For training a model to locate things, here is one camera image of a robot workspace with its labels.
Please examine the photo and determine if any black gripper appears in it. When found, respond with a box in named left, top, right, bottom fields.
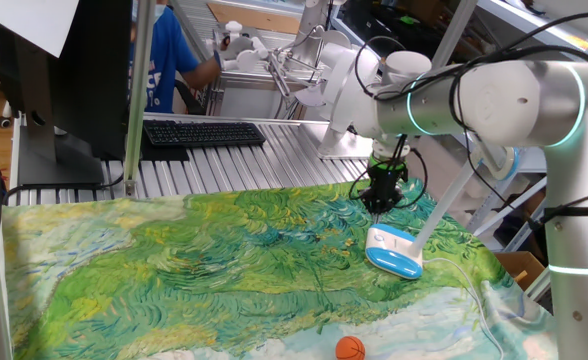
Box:
left=362, top=165, right=410, bottom=226

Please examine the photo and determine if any white blue desk lamp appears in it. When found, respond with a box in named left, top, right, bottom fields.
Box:
left=364, top=142, right=521, bottom=280

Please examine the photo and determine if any white haptic control device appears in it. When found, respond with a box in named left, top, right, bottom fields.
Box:
left=206, top=19, right=381, bottom=160

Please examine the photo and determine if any orange mini basketball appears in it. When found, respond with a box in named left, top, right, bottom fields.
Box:
left=334, top=335, right=366, bottom=360

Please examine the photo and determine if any brown cardboard box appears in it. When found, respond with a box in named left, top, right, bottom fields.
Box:
left=493, top=251, right=548, bottom=292

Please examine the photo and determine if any green painting print tablecloth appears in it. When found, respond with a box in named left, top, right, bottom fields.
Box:
left=1, top=177, right=560, bottom=360

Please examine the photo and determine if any black keyboard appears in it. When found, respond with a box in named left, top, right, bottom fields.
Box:
left=142, top=119, right=267, bottom=149

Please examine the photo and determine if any slanted silver pole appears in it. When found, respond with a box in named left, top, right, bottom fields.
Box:
left=429, top=0, right=479, bottom=69

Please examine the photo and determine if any grey background robot column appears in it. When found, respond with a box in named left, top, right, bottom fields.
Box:
left=293, top=0, right=336, bottom=56

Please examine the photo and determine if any black keyboard mat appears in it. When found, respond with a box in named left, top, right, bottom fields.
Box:
left=138, top=127, right=191, bottom=162

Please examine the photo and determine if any brown wooden board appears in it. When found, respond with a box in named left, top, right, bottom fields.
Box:
left=206, top=2, right=303, bottom=35

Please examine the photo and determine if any grey metal shelf rack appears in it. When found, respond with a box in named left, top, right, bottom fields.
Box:
left=426, top=0, right=588, bottom=252

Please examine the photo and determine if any person in blue shirt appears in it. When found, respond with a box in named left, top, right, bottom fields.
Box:
left=128, top=0, right=224, bottom=114

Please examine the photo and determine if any black computer monitor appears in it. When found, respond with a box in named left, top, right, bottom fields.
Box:
left=0, top=0, right=133, bottom=189

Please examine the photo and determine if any white paper sheet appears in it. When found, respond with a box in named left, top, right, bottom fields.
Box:
left=0, top=0, right=80, bottom=59

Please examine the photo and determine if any white lamp power cable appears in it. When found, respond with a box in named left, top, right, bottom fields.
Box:
left=421, top=256, right=506, bottom=360

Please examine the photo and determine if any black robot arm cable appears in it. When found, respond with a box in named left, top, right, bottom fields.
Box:
left=348, top=12, right=588, bottom=236

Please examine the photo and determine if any black monitor cable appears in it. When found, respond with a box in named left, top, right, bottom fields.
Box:
left=0, top=172, right=125, bottom=241

